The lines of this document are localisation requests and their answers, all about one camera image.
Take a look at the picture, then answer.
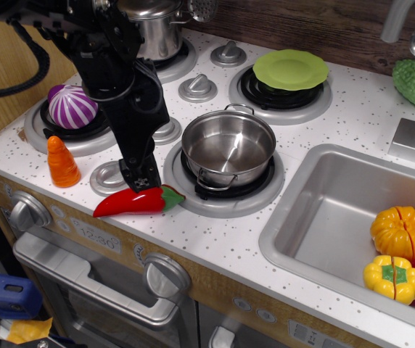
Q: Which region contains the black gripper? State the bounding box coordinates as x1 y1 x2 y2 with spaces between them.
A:
98 59 169 193

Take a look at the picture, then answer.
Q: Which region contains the red toy chili pepper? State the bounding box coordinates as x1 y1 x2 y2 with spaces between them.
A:
93 185 186 218

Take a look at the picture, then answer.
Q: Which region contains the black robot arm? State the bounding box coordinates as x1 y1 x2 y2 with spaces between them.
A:
0 1 170 192

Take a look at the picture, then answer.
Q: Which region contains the small steel pan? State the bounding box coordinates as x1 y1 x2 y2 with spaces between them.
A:
181 105 276 191

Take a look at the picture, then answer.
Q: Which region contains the tall steel pot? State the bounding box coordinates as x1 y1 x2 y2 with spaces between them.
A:
118 0 190 61

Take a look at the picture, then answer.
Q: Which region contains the yellow toy bell pepper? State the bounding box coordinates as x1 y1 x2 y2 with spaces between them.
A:
363 255 415 305

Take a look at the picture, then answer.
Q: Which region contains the grey stove knob front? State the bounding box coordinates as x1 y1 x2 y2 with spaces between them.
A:
89 161 129 196

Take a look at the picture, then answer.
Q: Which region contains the grey stove knob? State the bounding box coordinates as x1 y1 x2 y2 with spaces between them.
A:
210 41 247 67
89 161 129 196
178 74 218 103

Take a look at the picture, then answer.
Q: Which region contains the grey stove knob hidden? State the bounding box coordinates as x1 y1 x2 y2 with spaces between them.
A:
152 117 182 145

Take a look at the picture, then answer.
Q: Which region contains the front left stove burner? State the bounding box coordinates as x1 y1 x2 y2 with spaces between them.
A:
24 98 117 157

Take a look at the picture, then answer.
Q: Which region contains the stove burner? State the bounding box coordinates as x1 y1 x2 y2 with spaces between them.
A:
163 142 285 218
24 98 117 157
229 66 332 125

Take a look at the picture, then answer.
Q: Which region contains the orange toy carrot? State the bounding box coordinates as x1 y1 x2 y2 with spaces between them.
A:
47 136 81 188

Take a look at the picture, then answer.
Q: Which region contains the purple striped toy onion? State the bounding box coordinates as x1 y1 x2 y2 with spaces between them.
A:
47 84 98 130

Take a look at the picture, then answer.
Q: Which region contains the grey stove knob middle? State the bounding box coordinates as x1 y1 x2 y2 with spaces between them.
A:
178 74 218 103

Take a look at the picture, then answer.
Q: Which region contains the grey oven dial right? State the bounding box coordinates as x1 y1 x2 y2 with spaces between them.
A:
143 252 192 299

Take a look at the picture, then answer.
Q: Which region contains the grey oven dial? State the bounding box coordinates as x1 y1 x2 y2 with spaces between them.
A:
9 191 52 231
143 252 192 299

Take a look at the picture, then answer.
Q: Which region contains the front right stove burner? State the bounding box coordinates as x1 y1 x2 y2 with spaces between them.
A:
163 142 285 218

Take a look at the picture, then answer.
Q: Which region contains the grey oven dial left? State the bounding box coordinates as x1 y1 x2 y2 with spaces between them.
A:
9 191 52 231

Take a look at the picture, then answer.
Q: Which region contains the grey stove knob back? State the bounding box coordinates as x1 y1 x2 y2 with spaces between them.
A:
210 41 247 67

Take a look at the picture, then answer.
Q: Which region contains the back right stove burner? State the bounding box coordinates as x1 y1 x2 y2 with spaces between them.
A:
229 66 332 125

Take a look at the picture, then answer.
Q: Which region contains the hanging steel skimmer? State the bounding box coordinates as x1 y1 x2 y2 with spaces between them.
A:
187 0 218 22

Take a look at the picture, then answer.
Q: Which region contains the green plastic plate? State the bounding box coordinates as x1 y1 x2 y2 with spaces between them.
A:
252 49 329 91

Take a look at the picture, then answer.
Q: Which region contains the blue plastic tool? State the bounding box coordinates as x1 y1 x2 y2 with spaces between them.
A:
0 274 43 320

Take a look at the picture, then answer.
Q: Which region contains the grey toy sink basin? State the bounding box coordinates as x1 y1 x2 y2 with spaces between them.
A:
259 144 415 326

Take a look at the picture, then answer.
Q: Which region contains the yellow cloth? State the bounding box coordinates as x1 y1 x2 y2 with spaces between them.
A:
7 318 53 344

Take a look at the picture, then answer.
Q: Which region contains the orange toy pumpkin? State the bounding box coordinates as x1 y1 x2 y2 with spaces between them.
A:
370 206 415 260

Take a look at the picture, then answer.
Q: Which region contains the silver toy faucet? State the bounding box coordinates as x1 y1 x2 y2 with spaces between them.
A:
380 1 415 162

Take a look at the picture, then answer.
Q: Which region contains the grey oven door handle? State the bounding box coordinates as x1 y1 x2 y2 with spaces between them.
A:
13 233 178 330

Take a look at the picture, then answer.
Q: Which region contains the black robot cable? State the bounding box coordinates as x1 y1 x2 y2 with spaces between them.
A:
0 17 51 101

